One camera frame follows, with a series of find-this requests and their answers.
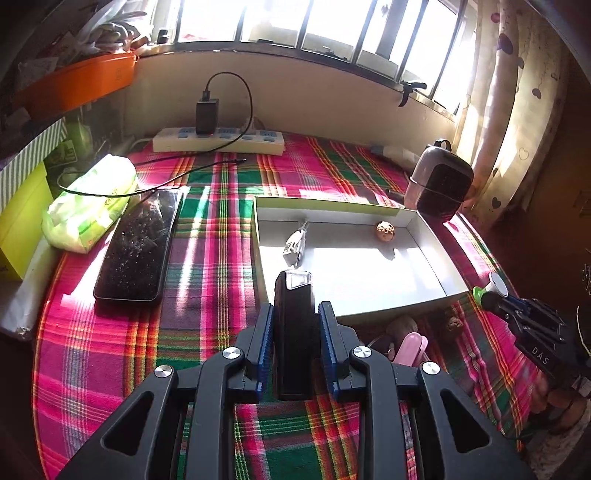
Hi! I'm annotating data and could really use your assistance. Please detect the brown walnut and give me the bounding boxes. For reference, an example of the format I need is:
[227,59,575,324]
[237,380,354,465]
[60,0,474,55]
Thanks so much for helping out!
[432,308,464,343]
[375,221,396,243]

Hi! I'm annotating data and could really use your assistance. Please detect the pink cable clip back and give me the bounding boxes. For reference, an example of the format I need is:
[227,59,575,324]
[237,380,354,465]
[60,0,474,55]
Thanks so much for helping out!
[393,332,429,367]

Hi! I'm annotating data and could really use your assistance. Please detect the small clear round jar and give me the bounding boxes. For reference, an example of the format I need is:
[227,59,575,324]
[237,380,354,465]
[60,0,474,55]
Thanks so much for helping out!
[386,315,419,344]

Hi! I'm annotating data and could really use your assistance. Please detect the black rectangular power bank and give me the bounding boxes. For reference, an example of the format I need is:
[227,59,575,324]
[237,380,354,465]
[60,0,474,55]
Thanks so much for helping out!
[273,270,318,401]

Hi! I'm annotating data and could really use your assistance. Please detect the white green round stand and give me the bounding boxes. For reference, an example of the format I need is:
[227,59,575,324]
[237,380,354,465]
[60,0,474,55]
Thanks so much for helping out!
[472,272,509,309]

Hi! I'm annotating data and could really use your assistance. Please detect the black round two-button device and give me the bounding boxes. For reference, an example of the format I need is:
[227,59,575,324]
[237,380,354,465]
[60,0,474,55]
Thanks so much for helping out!
[368,334,396,361]

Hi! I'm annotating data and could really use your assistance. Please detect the person's right hand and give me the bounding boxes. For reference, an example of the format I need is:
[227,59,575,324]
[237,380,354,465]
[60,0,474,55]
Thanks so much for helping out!
[530,372,587,435]

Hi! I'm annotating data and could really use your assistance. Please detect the white green open box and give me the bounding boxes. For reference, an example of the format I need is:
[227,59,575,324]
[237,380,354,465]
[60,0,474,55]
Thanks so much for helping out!
[252,196,469,326]

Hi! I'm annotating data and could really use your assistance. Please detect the small desktop fan heater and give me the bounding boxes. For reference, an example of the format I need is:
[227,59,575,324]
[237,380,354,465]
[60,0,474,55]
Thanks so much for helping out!
[404,139,474,223]

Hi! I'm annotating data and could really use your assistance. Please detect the black smartphone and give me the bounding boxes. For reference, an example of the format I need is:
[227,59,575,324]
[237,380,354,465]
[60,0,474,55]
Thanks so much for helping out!
[93,188,184,304]

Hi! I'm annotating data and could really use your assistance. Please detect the heart pattern curtain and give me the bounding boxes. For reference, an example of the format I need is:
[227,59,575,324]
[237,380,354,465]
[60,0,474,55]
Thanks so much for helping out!
[453,1,570,230]

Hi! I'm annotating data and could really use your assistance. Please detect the black window latch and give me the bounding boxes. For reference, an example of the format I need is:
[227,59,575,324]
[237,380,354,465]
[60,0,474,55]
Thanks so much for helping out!
[399,81,427,107]

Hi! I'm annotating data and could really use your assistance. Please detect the green tissue pack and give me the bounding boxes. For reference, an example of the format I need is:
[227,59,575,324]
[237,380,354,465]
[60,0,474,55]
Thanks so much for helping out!
[41,154,138,254]

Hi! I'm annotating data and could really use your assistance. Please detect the yellow green box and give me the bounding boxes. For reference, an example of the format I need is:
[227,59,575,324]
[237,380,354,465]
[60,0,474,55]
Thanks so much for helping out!
[0,162,53,282]

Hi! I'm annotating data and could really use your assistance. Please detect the striped gift box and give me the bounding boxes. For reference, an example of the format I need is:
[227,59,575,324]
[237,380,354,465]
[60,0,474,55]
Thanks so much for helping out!
[1,117,67,210]

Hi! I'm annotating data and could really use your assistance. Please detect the white power strip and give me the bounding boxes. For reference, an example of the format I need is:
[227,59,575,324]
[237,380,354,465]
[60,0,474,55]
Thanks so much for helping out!
[152,127,286,155]

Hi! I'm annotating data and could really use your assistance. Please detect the black charger adapter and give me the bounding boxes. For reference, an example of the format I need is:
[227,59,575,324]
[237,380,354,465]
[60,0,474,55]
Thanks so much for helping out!
[195,99,218,135]

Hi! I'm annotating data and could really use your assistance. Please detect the orange storage box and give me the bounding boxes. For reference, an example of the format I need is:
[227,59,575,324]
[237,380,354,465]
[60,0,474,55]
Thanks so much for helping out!
[12,52,137,121]

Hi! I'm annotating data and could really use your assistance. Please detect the plastic bags on orange box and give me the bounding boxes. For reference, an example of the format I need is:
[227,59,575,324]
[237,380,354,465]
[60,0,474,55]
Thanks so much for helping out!
[47,1,153,57]

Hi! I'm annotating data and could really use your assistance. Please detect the black charger cable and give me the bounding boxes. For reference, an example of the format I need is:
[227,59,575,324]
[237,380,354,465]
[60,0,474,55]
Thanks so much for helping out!
[56,71,254,199]

